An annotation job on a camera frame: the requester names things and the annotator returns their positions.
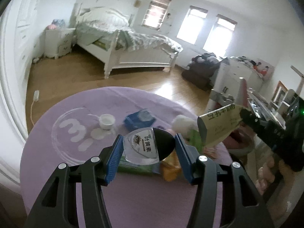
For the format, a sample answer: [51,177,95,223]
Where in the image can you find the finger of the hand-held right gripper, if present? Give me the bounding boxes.
[240,108,262,134]

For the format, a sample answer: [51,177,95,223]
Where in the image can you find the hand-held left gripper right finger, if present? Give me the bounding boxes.
[174,134,273,228]

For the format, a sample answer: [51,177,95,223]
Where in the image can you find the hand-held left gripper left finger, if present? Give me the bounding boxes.
[24,135,124,228]

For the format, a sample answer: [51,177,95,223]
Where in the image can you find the orange snack packet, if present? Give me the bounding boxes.
[160,152,182,182]

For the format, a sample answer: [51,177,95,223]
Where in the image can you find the clear plastic labelled container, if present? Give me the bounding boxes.
[122,128,160,165]

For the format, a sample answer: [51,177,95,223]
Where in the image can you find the cream cardboard box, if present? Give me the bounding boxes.
[198,103,250,149]

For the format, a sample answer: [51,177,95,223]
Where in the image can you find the person's right hand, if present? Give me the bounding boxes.
[255,159,285,195]

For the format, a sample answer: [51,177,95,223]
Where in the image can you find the cluttered desk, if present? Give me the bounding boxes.
[247,88,289,129]

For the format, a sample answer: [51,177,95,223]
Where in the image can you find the long green snack packet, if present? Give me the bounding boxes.
[117,157,162,175]

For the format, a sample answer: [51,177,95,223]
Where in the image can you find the small green wrapper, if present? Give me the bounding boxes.
[188,129,203,153]

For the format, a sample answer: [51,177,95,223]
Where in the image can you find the pink and grey chair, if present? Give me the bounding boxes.
[207,78,259,157]

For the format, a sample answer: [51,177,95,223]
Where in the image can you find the white fluffy ball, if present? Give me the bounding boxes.
[172,115,199,138]

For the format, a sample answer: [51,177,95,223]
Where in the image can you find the small white cup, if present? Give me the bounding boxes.
[98,114,116,130]

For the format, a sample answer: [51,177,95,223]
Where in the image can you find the purple tablecloth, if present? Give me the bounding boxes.
[20,87,232,228]

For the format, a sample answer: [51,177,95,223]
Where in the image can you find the blue wipes packet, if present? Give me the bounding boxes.
[123,109,156,132]

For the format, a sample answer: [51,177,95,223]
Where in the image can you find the white dresser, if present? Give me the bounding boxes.
[211,57,264,100]

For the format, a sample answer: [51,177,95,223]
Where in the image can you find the pink picture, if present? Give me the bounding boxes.
[252,59,274,80]

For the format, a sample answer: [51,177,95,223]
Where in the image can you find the white desk lamp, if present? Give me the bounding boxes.
[291,65,304,93]

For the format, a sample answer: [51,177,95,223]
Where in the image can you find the dark sofa with clothes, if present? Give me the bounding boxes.
[182,53,224,91]

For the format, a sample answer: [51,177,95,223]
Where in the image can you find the bright window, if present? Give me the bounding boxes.
[203,14,238,56]
[176,5,208,44]

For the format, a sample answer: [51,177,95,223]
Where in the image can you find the white bed with bedding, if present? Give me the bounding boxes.
[75,3,183,79]

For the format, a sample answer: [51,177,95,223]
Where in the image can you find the white nightstand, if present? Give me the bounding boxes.
[45,27,76,59]

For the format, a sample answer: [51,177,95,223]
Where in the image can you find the white wardrobe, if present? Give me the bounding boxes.
[3,0,45,136]

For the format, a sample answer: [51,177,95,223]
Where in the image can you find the window with brown blind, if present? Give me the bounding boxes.
[142,0,172,30]

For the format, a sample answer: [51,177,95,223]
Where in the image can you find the items on nightstand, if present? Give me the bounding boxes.
[49,19,66,29]

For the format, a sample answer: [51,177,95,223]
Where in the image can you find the wooden picture frame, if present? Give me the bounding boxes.
[273,81,288,101]

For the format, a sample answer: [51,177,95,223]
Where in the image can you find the white power strip with cable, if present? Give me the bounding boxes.
[30,90,40,127]

